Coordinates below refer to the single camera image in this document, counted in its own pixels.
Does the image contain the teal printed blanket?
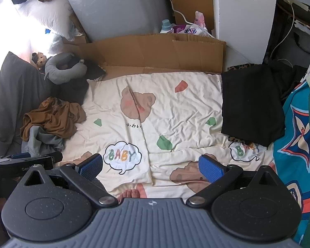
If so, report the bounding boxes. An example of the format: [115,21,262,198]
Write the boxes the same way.
[272,67,310,241]

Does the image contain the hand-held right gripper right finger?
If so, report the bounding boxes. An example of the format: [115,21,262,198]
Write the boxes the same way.
[186,155,285,207]

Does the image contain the small doll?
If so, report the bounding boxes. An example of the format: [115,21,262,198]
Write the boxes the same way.
[32,52,47,70]

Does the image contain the flat cardboard sheet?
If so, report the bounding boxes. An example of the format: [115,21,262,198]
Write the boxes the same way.
[63,33,226,81]

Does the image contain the black folded cloth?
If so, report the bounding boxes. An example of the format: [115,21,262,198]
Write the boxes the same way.
[220,63,286,148]

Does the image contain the grey upright mattress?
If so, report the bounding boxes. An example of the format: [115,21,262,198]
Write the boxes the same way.
[57,0,176,43]

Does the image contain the brown printed t-shirt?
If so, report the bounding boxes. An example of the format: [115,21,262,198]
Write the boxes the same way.
[20,97,86,141]

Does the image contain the person's foot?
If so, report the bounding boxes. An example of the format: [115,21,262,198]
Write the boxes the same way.
[117,183,155,204]

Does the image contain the white bottle teal cap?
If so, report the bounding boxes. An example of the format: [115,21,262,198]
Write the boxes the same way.
[160,19,176,34]

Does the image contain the grey neck pillow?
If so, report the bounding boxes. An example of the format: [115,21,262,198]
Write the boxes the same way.
[44,52,88,85]

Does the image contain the cream bear printed blanket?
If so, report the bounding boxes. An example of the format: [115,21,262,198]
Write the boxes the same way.
[52,71,277,204]

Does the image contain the pink bottle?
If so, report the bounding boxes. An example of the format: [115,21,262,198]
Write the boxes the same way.
[194,11,206,27]

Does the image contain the white purple refill pouch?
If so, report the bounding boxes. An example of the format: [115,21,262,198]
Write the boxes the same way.
[172,24,210,35]

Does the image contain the black cloth heap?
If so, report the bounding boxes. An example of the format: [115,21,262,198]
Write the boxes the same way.
[270,58,309,104]

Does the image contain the grey-blue pants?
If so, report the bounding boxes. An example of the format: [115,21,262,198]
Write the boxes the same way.
[21,125,65,158]

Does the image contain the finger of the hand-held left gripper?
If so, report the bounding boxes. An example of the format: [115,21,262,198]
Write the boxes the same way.
[0,152,63,164]

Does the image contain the white pillow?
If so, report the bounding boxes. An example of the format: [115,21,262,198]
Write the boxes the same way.
[15,0,74,40]

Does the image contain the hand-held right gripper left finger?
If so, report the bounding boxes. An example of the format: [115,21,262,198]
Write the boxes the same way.
[23,153,119,208]

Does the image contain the black crumpled garment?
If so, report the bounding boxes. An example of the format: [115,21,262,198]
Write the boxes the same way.
[50,63,105,106]

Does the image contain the dark grey pillow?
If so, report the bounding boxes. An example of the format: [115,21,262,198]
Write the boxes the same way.
[0,52,52,158]

